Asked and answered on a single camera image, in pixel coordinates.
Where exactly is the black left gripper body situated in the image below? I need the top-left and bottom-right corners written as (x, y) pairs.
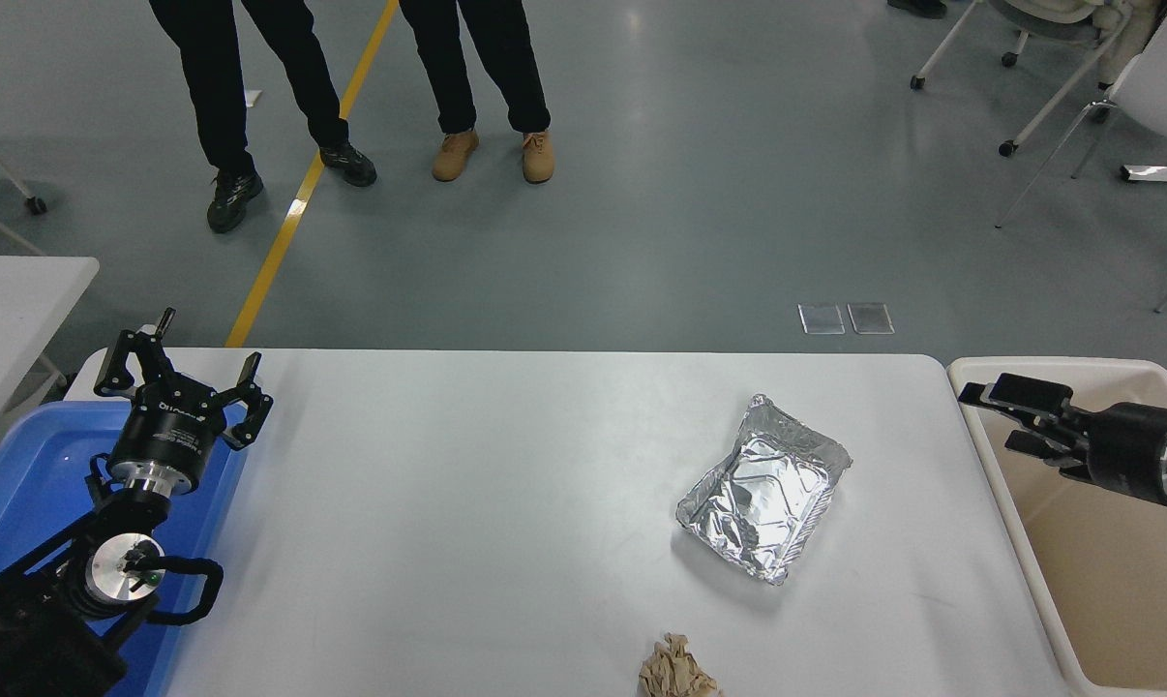
top-left (111, 380), bottom-right (228, 475)

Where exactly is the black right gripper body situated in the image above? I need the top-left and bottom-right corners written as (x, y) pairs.
top-left (1077, 403), bottom-right (1167, 506)

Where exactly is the foil tray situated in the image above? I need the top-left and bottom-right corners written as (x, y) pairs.
top-left (675, 393), bottom-right (853, 587)

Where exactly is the white side table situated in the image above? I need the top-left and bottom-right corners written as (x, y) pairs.
top-left (0, 256), bottom-right (101, 427)

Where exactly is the blue plastic tray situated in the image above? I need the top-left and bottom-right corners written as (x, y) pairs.
top-left (0, 400), bottom-right (251, 697)

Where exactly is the yellow floor tape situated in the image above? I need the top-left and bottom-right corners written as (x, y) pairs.
top-left (224, 0), bottom-right (400, 349)

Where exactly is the large pale bin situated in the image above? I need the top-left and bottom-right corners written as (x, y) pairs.
top-left (946, 357), bottom-right (1167, 697)

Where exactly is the chair base with castor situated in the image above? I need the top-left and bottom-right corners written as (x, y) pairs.
top-left (0, 121), bottom-right (48, 255)

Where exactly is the white chair with metal legs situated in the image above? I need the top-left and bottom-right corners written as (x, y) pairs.
top-left (994, 0), bottom-right (1167, 231)

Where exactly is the grey office chair with castors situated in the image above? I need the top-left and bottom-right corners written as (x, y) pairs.
top-left (910, 0), bottom-right (1126, 158)

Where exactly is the crumpled tan paper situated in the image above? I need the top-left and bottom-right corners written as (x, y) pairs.
top-left (638, 634), bottom-right (722, 697)

